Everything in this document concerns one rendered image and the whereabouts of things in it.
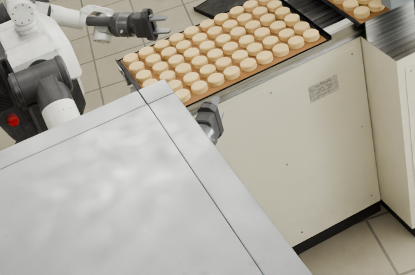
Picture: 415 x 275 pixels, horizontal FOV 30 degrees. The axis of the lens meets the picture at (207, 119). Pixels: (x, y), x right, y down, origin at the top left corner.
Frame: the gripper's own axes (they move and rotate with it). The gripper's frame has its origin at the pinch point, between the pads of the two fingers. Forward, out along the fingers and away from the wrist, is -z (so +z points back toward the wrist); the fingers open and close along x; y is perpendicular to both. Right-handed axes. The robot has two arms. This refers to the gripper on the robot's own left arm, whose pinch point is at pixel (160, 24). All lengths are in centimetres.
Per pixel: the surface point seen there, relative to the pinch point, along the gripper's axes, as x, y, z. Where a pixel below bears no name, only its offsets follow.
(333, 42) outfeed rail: -6, -2, -61
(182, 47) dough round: 1.2, -15.2, -14.9
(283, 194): -55, -23, -42
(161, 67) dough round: 1.2, -26.2, -11.8
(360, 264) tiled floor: -91, -21, -65
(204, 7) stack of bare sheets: -89, 153, 62
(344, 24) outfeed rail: -1, 1, -65
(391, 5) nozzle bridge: 13, -9, -83
